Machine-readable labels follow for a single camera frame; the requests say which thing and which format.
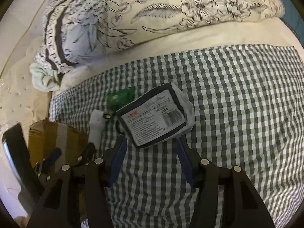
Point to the white cylindrical bottle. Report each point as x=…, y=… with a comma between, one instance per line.
x=97, y=123

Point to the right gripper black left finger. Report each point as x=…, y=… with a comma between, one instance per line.
x=80, y=189

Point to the pale green towel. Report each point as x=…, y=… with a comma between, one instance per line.
x=44, y=79

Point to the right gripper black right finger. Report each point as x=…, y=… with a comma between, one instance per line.
x=225, y=195

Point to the green wrapper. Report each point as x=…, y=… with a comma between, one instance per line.
x=119, y=98

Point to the floral folded duvet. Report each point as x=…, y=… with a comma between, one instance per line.
x=77, y=30

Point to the brown cardboard box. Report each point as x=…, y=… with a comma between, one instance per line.
x=44, y=136

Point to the teal curtain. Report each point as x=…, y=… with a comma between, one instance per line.
x=293, y=20

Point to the cream tufted headboard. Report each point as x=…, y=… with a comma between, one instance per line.
x=20, y=101

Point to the dark wet wipes pack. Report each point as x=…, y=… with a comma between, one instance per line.
x=165, y=112

